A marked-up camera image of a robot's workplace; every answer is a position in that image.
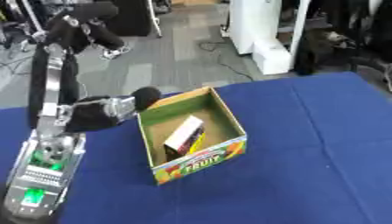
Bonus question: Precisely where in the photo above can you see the person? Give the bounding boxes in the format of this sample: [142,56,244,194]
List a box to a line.
[41,1,134,61]

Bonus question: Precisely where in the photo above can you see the tan cardboard box green inside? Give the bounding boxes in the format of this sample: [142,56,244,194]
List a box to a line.
[135,86,250,186]

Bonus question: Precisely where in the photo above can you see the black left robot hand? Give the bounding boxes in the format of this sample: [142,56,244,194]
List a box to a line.
[25,42,165,135]

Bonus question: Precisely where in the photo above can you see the white cabinet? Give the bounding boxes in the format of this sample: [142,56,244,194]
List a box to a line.
[225,0,312,75]

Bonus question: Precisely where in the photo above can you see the black floor cable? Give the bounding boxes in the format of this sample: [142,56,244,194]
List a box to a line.
[197,41,257,82]

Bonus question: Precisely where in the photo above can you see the small white and dark carton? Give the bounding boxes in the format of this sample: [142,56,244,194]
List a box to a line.
[162,115,208,162]

